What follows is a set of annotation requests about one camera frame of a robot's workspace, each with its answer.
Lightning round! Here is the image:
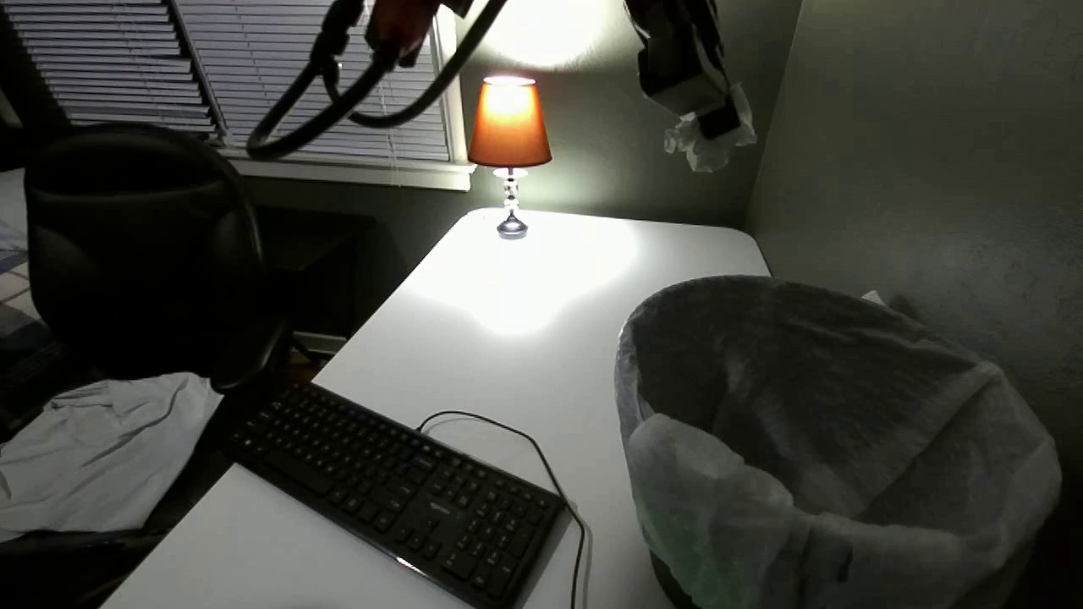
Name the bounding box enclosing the white window sill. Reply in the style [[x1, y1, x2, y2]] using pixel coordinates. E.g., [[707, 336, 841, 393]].
[[218, 144, 481, 195]]

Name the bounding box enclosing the black office chair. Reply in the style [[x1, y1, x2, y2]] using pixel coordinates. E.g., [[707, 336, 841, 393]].
[[22, 117, 291, 393]]

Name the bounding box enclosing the orange shade table lamp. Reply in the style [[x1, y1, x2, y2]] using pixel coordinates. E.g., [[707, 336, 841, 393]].
[[467, 71, 557, 244]]

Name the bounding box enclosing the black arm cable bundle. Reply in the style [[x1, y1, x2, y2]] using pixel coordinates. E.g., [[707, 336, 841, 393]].
[[244, 0, 511, 162]]

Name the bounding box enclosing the white tissue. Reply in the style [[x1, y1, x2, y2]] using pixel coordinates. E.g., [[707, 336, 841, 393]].
[[660, 111, 762, 176]]

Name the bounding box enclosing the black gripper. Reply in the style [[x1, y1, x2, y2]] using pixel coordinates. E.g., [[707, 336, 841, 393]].
[[626, 0, 757, 141]]

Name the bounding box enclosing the black keyboard cable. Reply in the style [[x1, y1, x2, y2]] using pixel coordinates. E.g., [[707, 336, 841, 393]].
[[413, 407, 596, 609]]

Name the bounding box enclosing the black computer keyboard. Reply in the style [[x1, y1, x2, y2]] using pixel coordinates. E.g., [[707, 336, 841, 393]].
[[226, 380, 568, 609]]

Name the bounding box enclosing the white crumpled cloth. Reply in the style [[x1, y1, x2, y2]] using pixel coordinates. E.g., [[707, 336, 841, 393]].
[[0, 367, 226, 544]]

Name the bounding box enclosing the white window blind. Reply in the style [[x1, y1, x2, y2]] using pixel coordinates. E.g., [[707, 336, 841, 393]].
[[4, 0, 219, 141], [173, 0, 453, 166]]

